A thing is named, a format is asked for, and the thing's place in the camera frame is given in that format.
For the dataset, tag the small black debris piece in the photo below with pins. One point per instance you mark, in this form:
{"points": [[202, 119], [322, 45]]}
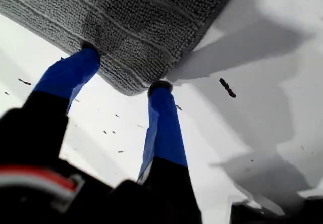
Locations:
{"points": [[227, 88]]}

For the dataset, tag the grey striped towel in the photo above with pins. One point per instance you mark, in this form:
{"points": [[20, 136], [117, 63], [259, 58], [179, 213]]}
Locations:
{"points": [[126, 27]]}

